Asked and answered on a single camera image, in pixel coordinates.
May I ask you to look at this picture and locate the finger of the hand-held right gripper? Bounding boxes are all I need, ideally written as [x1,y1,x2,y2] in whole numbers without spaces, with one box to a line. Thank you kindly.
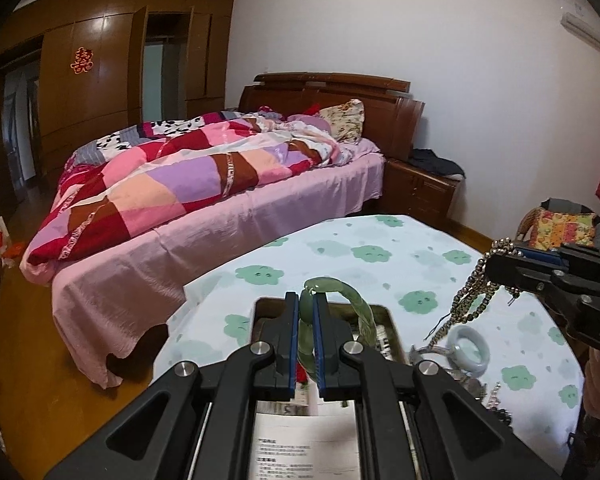
[512,242,600,281]
[485,251,570,311]

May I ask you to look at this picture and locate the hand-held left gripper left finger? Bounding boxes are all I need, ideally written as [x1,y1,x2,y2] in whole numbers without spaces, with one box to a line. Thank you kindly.
[45,291,302,480]

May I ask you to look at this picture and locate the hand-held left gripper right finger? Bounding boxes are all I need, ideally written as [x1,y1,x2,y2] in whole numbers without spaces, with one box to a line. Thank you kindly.
[311,292,565,480]

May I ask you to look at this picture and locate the metal tin box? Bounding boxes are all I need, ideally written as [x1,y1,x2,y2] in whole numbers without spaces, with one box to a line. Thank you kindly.
[250,296,409,367]

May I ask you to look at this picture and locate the metallic bead necklace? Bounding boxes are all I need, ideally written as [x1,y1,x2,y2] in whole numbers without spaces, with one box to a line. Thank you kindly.
[427,238,523,351]

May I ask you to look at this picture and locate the green jade bangle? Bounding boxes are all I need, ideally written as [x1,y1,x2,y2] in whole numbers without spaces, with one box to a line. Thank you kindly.
[296,277,378,386]

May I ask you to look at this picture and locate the white jade bangle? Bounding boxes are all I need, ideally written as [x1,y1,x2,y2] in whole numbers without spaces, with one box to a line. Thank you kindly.
[446,325,492,374]

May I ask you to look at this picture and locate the small jewelry heap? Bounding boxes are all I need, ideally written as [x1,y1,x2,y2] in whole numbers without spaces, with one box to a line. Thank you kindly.
[447,367,506,408]

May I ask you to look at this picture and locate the floral cushion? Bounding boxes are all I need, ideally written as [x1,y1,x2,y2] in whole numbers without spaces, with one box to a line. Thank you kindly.
[530,210,599,251]

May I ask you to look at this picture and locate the armchair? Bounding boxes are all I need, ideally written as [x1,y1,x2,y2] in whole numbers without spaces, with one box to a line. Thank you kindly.
[517,197,600,252]

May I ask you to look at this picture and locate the white paper leaflet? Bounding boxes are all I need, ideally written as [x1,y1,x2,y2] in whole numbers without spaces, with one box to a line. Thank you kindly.
[252,400,362,480]

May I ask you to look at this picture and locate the white green flowered tablecloth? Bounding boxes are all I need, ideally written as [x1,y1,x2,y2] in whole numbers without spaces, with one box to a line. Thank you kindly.
[152,214,586,476]

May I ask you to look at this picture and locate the wooden nightstand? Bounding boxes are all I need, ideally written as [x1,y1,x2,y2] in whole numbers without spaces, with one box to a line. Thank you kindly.
[382,157,458,227]

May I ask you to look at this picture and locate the dark clothes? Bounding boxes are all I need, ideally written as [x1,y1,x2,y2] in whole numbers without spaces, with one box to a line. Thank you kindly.
[409,147,466,181]

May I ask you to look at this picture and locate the pink bed sheet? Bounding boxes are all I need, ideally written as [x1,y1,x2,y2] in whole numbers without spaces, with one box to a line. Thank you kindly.
[19,137,386,390]

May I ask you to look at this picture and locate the patchwork quilt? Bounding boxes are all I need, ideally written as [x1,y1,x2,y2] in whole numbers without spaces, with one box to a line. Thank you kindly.
[27,110,353,267]

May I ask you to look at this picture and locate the wooden bed headboard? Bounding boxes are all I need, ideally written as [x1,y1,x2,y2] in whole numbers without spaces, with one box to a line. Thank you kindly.
[237,72,426,161]

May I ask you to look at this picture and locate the purple pillow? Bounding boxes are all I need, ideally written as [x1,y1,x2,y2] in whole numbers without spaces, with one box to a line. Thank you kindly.
[287,112,331,134]

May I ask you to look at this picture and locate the floral pillow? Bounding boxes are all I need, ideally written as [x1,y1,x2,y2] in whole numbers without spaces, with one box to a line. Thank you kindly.
[319,99,366,141]

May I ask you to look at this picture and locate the white air conditioner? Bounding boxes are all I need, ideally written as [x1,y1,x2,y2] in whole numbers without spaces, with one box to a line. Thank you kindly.
[560,0,600,55]

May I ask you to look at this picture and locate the black white spotted blanket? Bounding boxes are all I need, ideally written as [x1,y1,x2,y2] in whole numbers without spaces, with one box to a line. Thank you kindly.
[96,116,207,151]

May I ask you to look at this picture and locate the wooden wardrobe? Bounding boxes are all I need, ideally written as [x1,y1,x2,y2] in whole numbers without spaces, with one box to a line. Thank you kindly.
[0,0,238,201]

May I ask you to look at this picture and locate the red paper decoration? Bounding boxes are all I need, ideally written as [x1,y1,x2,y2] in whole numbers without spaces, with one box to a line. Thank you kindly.
[70,47,92,74]

